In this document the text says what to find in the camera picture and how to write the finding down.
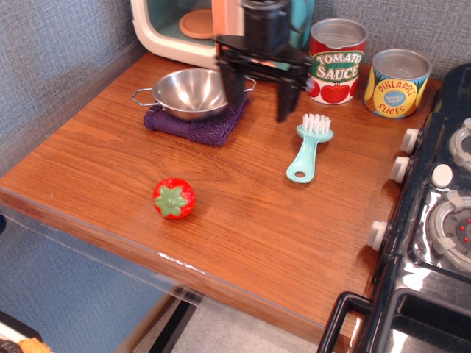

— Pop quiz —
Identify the pineapple slices can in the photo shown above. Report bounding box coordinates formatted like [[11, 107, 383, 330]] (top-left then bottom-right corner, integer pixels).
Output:
[[364, 49, 432, 118]]

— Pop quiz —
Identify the red toy tomato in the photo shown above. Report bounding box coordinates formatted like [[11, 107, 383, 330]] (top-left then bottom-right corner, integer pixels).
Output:
[[152, 178, 196, 220]]

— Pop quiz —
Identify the black toy stove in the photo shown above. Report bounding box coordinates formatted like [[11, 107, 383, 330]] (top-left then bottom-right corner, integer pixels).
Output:
[[318, 64, 470, 352]]

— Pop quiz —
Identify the grey stove burner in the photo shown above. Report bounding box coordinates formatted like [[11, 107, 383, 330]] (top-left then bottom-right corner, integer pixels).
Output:
[[427, 190, 470, 273], [449, 118, 471, 171]]

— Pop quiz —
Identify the steel bowl with handles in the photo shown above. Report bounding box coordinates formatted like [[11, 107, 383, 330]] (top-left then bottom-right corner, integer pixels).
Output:
[[131, 68, 242, 121]]

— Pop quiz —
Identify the tomato sauce can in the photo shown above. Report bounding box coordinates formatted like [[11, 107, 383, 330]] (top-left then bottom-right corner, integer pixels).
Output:
[[306, 18, 368, 105]]

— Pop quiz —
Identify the yellow object at corner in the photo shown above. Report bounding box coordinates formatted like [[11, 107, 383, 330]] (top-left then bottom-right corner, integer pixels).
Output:
[[18, 338, 52, 353]]

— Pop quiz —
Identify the grey stove burner upper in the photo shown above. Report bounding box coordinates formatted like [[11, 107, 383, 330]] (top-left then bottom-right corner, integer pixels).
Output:
[[449, 118, 471, 171]]

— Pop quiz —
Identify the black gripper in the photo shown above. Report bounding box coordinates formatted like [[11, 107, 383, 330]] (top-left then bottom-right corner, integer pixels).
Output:
[[216, 1, 312, 122]]

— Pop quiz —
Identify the white round stove button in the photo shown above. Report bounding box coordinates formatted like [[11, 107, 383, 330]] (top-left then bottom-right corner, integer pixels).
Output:
[[431, 164, 453, 188]]

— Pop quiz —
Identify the white stove knob middle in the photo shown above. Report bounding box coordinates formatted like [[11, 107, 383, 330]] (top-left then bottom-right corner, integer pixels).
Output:
[[390, 157, 410, 184]]

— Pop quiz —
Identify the white stove knob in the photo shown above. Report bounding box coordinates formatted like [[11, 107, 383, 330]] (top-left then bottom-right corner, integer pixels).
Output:
[[366, 221, 389, 252], [400, 129, 420, 154], [390, 157, 410, 184]]

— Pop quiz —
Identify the teal dish brush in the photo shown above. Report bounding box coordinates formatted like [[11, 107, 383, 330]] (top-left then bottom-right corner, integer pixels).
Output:
[[286, 113, 334, 184]]

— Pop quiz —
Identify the white stove knob top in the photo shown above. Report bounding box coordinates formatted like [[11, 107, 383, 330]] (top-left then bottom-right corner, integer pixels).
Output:
[[400, 129, 420, 154]]

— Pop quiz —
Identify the white stove knob bottom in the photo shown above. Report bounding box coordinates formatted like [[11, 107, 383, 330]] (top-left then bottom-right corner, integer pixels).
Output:
[[366, 221, 389, 252]]

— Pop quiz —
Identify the orange microwave turntable plate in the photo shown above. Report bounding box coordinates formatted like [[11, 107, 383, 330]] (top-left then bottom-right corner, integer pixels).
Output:
[[179, 9, 214, 40]]

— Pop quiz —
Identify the toy microwave teal and cream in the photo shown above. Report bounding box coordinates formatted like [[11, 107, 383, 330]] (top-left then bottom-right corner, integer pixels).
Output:
[[130, 0, 316, 71]]

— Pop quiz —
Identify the grey stove burner lower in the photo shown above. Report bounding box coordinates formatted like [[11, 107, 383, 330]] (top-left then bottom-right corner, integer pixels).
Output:
[[427, 190, 470, 273]]

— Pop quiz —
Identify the purple folded cloth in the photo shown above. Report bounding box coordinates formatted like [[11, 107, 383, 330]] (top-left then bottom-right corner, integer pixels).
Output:
[[143, 96, 250, 146]]

